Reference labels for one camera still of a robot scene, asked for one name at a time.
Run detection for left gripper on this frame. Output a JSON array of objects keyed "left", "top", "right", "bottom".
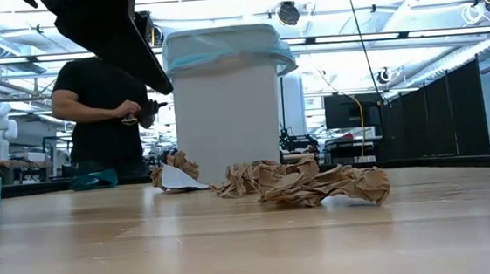
[{"left": 39, "top": 0, "right": 176, "bottom": 106}]

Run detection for light blue trash bag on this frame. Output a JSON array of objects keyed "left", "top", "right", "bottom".
[{"left": 159, "top": 19, "right": 300, "bottom": 86}]

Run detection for brown paper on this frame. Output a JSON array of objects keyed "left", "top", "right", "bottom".
[
  {"left": 209, "top": 159, "right": 286, "bottom": 201},
  {"left": 148, "top": 148, "right": 203, "bottom": 192},
  {"left": 254, "top": 148, "right": 393, "bottom": 216}
]

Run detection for white paper piece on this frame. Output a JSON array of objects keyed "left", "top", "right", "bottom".
[{"left": 158, "top": 160, "right": 211, "bottom": 195}]

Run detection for white trash bin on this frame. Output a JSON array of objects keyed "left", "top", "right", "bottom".
[{"left": 169, "top": 49, "right": 288, "bottom": 189}]

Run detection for small crumpled teal bag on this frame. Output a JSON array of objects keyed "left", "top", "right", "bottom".
[{"left": 68, "top": 168, "right": 121, "bottom": 193}]

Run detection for person's hand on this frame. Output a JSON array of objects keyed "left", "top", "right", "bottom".
[{"left": 114, "top": 98, "right": 142, "bottom": 121}]

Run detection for black handheld tool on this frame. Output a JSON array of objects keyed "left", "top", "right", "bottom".
[{"left": 120, "top": 97, "right": 170, "bottom": 132}]

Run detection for person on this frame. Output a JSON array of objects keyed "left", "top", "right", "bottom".
[{"left": 47, "top": 51, "right": 175, "bottom": 184}]

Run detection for background wooden workbench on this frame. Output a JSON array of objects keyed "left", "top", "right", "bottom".
[{"left": 0, "top": 152, "right": 56, "bottom": 187}]

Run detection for black monitor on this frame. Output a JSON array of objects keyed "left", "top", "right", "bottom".
[{"left": 322, "top": 91, "right": 384, "bottom": 132}]

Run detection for black partition panels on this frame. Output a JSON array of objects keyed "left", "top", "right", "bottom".
[{"left": 373, "top": 55, "right": 490, "bottom": 165}]

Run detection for thin black hanging cable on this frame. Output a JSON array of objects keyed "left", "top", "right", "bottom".
[{"left": 345, "top": 0, "right": 387, "bottom": 104}]

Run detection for yellow cable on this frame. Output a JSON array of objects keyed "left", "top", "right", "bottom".
[{"left": 316, "top": 64, "right": 369, "bottom": 162}]

